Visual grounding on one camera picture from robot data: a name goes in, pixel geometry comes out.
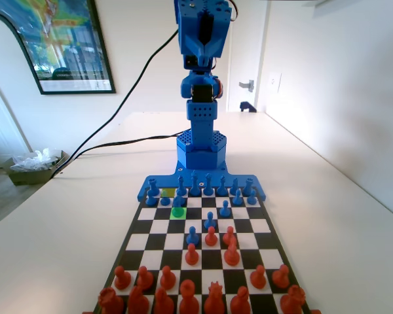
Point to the white wall switch plate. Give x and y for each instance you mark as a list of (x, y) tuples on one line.
[(275, 81)]

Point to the blue chess queen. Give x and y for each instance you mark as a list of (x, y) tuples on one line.
[(208, 187)]

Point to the blue chess king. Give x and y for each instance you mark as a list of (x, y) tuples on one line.
[(194, 186)]

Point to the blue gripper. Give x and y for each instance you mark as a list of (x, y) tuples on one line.
[(203, 33)]

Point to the clear crumpled plastic wrap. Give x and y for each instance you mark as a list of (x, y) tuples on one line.
[(36, 160)]

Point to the red chess queen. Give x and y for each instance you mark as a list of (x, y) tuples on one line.
[(213, 300)]

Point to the blue chess knight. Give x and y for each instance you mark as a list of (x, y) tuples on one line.
[(177, 211), (234, 185)]

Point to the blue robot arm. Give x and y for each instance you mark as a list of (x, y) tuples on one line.
[(201, 131)]

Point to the red chess bishop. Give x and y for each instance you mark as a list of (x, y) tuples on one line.
[(163, 303), (239, 301)]

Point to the blue chess bishop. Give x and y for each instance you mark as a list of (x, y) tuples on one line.
[(181, 187), (221, 188)]

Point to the white door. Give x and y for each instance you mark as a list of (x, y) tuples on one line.
[(245, 49)]

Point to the brown cardboard box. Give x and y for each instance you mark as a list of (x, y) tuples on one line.
[(26, 178)]

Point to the framed map poster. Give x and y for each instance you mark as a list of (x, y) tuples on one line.
[(68, 49)]

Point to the blue base mounting plate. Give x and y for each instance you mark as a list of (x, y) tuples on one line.
[(262, 194)]

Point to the black and white chessboard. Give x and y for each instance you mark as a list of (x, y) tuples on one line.
[(258, 225)]

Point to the blue chess pawn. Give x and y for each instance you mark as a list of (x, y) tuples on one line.
[(192, 236), (225, 210), (237, 198), (178, 193), (164, 200), (150, 199), (251, 198), (210, 221)]

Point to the red chess pawn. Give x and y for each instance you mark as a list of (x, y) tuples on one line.
[(192, 255), (144, 278), (211, 237), (167, 278), (258, 277), (280, 277), (228, 232), (122, 278)]

